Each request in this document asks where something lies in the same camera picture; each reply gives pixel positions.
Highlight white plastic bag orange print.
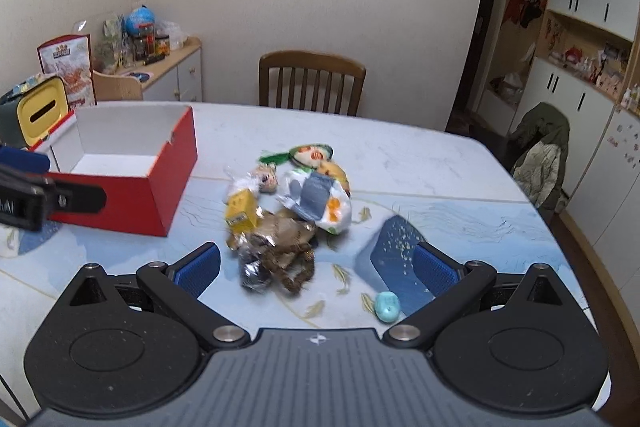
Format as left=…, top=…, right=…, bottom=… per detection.
left=276, top=169, right=353, bottom=235

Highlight grey paper pack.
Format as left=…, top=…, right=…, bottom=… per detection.
left=295, top=172, right=335, bottom=220

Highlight small yellow box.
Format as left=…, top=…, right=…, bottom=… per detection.
left=224, top=189, right=263, bottom=233

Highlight light wooden chair back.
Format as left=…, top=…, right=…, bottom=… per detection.
left=91, top=69, right=146, bottom=102

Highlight hanging red black bags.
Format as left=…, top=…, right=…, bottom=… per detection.
left=502, top=0, right=547, bottom=28

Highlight dark glass jar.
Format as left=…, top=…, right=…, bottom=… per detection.
left=132, top=23, right=157, bottom=58

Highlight white wooden side cabinet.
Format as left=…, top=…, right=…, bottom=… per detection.
left=120, top=37, right=203, bottom=104

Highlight brown wooden chair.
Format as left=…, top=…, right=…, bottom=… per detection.
left=258, top=51, right=367, bottom=116

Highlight gold foil packet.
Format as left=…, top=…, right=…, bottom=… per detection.
left=227, top=207, right=318, bottom=268

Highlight row of shelf trinkets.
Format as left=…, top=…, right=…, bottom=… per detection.
left=547, top=41, right=640, bottom=112

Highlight green jacket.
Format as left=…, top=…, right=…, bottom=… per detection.
left=510, top=102, right=571, bottom=212

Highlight white wall cabinet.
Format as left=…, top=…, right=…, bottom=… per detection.
left=510, top=0, right=640, bottom=258

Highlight colourful printed pack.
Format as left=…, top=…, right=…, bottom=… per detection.
left=12, top=73, right=49, bottom=90

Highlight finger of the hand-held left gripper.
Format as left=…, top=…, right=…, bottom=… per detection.
left=45, top=183, right=107, bottom=214
left=0, top=145, right=52, bottom=175

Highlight small teal oval object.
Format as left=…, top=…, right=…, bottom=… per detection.
left=375, top=291, right=402, bottom=324

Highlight blue globe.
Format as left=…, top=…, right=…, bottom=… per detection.
left=124, top=4, right=157, bottom=35

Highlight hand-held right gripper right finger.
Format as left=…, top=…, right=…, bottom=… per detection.
left=382, top=241, right=583, bottom=350

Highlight red printed snack bag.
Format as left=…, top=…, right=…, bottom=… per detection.
left=36, top=33, right=97, bottom=108

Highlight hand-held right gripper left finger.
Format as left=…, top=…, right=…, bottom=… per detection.
left=65, top=242, right=251, bottom=350

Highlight brown braided cord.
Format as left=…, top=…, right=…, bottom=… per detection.
left=270, top=249, right=316, bottom=295

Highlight red cardboard box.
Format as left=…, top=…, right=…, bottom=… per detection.
left=27, top=103, right=199, bottom=238

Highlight clear plastic bag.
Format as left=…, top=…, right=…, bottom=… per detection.
left=157, top=21, right=188, bottom=50

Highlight clear bag of dark tea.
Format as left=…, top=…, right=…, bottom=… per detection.
left=237, top=242, right=281, bottom=293

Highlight green white plush sachet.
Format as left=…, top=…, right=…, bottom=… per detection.
left=260, top=143, right=335, bottom=170

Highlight clear glass jar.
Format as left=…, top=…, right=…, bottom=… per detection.
left=92, top=39, right=123, bottom=75

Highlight yellow grey tissue box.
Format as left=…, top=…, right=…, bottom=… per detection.
left=0, top=74, right=71, bottom=150

